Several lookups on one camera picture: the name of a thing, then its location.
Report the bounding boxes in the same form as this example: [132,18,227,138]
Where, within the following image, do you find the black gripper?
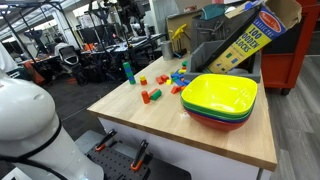
[114,0,148,26]

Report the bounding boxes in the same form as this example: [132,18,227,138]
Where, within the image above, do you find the wooden blocks cardboard box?
[203,0,303,75]

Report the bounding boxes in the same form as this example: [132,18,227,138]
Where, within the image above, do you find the brown cardboard box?
[165,9,203,54]

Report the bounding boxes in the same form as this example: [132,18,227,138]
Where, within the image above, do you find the yellow tool on stand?
[169,23,189,59]

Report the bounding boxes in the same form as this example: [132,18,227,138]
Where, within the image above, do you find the metal cylinder cup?
[160,40,174,62]

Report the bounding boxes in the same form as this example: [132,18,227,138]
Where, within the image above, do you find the black office chair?
[58,44,81,73]

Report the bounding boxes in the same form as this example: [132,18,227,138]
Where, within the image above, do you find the seated person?
[53,33,71,56]

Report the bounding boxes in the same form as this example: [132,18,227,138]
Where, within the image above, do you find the dark grey fabric basket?
[190,9,241,54]

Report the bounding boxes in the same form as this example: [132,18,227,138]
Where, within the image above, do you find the teal object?
[199,3,226,21]

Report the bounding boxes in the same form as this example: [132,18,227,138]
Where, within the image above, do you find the grey plastic bin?
[184,39,262,84]

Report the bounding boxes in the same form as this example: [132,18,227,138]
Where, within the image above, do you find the long red wooden block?
[147,87,159,97]
[141,90,151,105]

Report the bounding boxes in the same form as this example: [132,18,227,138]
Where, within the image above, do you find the green wooden cylinder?
[149,89,163,102]

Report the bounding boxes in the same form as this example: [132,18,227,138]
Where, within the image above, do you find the red triangular wooden block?
[170,85,182,95]

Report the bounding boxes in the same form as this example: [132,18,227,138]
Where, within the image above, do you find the yellow plastic bowl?
[180,73,259,116]

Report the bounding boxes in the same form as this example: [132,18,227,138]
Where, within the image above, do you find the green plastic bowl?
[180,98,257,121]

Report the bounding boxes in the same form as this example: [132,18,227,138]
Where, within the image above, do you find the black clamp orange tip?
[94,129,118,153]
[130,139,149,173]

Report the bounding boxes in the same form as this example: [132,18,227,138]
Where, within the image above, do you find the blue plastic bowl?
[182,104,255,124]

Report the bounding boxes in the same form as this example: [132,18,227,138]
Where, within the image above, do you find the red plastic bowl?
[184,108,251,132]

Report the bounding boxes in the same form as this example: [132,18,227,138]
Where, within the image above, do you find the black perforated plate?
[84,142,151,180]

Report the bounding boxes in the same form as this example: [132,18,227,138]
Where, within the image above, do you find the red tool cart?
[260,0,320,97]

